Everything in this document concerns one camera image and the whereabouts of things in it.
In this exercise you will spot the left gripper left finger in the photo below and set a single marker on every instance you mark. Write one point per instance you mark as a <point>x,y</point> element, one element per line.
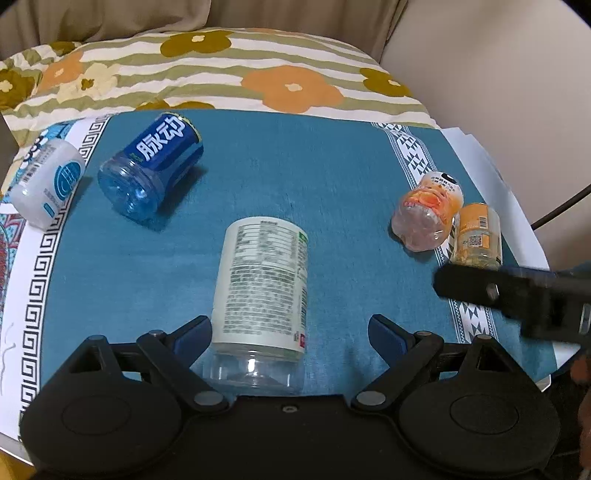
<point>171,356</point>

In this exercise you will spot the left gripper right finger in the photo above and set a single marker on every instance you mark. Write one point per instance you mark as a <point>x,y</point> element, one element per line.
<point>408,356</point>

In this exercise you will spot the white label plastic cup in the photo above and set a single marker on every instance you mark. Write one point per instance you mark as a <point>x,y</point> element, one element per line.
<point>259,313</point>

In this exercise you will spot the blue label plastic cup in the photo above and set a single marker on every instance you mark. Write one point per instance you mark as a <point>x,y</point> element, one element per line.
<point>138,178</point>

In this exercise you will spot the white blue-logo plastic cup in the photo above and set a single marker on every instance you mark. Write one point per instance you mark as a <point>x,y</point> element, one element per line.
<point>47,183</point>

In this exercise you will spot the person's right hand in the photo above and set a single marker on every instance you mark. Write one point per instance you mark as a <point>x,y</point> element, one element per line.
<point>580,374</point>

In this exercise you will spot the blue patterned table cloth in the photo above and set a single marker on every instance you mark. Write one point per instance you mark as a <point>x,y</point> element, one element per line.
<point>281,210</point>

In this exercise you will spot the floral striped duvet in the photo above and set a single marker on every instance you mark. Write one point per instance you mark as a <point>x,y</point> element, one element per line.
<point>238,69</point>

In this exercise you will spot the beige curtain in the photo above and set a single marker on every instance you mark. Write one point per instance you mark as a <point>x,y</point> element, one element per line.
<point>367,25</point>

